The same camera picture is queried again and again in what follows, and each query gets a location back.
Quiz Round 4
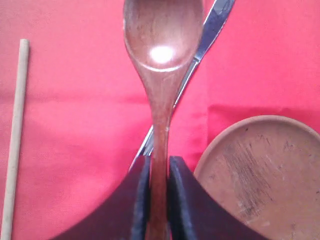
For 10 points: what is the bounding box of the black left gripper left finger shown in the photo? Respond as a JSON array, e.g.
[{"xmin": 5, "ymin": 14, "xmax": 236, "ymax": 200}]
[{"xmin": 54, "ymin": 156, "xmax": 151, "ymax": 240}]

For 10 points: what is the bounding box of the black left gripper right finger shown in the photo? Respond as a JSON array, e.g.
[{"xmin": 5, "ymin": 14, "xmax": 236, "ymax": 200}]
[{"xmin": 167, "ymin": 156, "xmax": 265, "ymax": 240}]

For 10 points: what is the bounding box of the brown wooden plate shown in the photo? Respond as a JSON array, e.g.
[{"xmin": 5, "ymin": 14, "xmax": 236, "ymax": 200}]
[{"xmin": 194, "ymin": 115, "xmax": 320, "ymax": 240}]

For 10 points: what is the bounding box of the wooden chopstick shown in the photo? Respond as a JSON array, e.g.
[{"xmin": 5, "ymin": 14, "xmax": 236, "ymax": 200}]
[{"xmin": 0, "ymin": 39, "xmax": 30, "ymax": 240}]

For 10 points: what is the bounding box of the dark wooden spoon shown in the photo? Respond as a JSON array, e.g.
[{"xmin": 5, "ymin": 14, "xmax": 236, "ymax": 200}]
[{"xmin": 123, "ymin": 0, "xmax": 204, "ymax": 240}]

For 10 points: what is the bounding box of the silver table knife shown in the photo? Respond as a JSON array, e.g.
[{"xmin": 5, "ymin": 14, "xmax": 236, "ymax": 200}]
[{"xmin": 130, "ymin": 0, "xmax": 235, "ymax": 167}]

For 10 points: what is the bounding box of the red scalloped table cloth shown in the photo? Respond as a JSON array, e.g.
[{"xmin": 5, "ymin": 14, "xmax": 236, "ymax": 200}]
[{"xmin": 0, "ymin": 0, "xmax": 320, "ymax": 240}]

